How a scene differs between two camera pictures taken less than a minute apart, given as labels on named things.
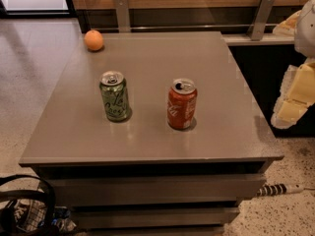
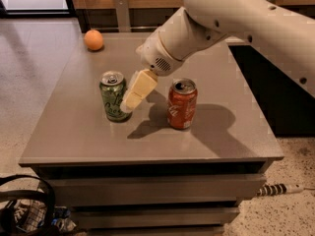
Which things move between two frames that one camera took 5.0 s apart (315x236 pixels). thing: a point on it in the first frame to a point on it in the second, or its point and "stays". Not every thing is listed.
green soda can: (114, 94) stays
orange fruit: (94, 39) stays
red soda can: (181, 103) stays
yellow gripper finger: (296, 94) to (152, 54)
